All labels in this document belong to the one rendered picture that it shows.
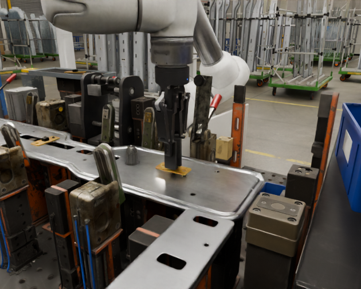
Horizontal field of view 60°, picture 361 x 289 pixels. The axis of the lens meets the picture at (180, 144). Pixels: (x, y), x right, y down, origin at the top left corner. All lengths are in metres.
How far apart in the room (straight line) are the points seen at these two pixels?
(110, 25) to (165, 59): 0.12
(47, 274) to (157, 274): 0.55
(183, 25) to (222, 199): 0.35
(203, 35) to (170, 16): 0.69
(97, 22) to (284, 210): 0.45
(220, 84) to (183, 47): 0.77
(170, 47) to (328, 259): 0.45
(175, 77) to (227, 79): 0.77
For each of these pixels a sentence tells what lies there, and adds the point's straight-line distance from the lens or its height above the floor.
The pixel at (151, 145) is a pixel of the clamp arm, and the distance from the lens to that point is 0.94.
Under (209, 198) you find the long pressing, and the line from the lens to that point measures 0.65.
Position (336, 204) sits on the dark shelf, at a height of 1.03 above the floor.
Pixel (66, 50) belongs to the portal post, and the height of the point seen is 1.06.
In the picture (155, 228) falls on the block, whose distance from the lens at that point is 0.60.
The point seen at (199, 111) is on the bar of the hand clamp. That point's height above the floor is 1.12.
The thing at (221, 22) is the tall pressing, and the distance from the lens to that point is 8.80.
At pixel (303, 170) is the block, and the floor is 1.08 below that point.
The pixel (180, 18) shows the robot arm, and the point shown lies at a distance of 0.64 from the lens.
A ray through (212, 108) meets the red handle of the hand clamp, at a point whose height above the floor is 1.12.
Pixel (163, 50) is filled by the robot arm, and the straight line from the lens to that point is 0.64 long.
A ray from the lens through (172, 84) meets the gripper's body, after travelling 0.65.
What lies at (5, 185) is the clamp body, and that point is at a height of 0.96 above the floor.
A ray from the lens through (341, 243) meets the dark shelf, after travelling 0.54.
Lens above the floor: 1.33
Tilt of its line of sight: 20 degrees down
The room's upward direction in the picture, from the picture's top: straight up
